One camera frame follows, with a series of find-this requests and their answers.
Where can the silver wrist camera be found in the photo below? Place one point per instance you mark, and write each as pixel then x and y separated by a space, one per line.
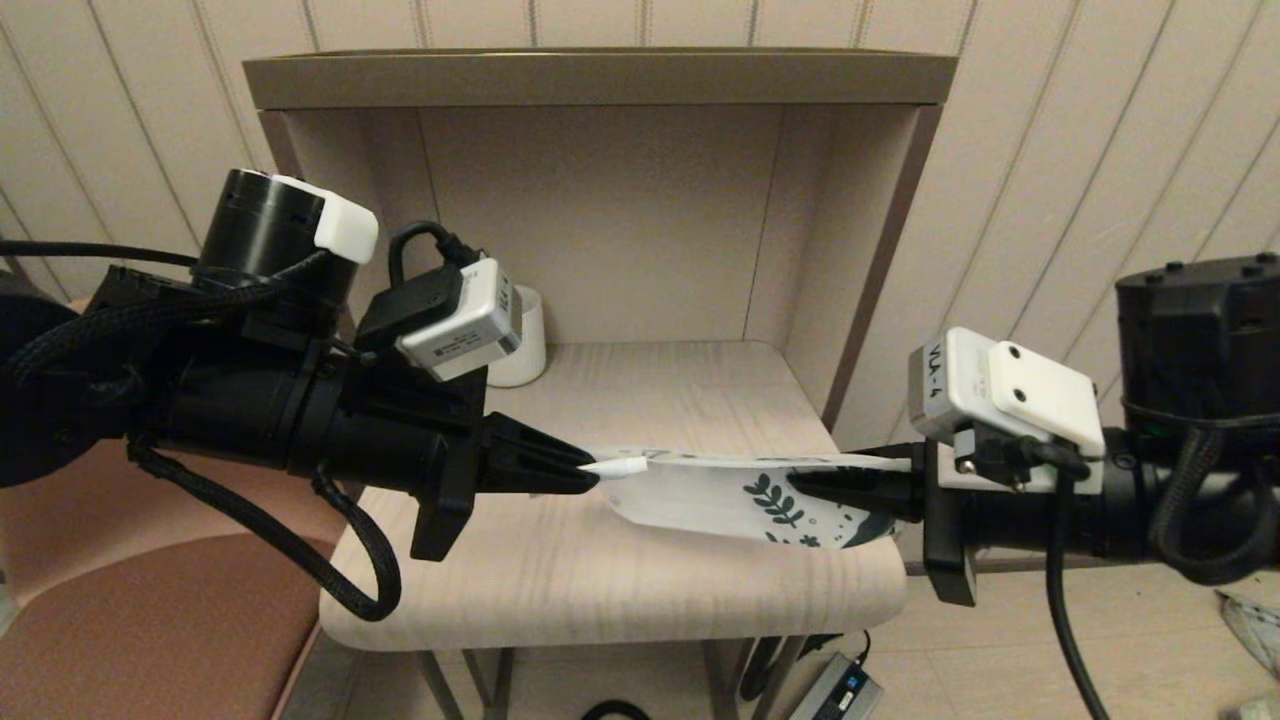
pixel 470 330
pixel 960 380

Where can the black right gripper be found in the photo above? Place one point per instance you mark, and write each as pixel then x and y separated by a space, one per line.
pixel 1020 525

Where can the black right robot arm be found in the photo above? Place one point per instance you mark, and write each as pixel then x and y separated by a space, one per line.
pixel 1200 330

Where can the brown upholstered chair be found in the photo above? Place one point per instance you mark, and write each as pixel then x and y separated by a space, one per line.
pixel 150 640

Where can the white leaf-print zip pouch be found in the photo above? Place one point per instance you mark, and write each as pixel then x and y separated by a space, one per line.
pixel 690 505

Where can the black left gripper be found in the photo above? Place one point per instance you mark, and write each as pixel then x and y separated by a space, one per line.
pixel 400 440

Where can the black round floor object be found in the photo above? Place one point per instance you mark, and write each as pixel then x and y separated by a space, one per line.
pixel 615 712

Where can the white ribbed ceramic mug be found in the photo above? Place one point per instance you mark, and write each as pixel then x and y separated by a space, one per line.
pixel 535 350

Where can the silver power adapter box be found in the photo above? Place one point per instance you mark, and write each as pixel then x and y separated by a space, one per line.
pixel 835 692

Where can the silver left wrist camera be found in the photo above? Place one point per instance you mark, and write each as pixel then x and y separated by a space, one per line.
pixel 470 330

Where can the beige wooden hutch desk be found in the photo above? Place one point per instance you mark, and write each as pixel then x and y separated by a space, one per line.
pixel 600 80

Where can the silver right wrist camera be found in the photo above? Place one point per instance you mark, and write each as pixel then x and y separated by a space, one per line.
pixel 960 380

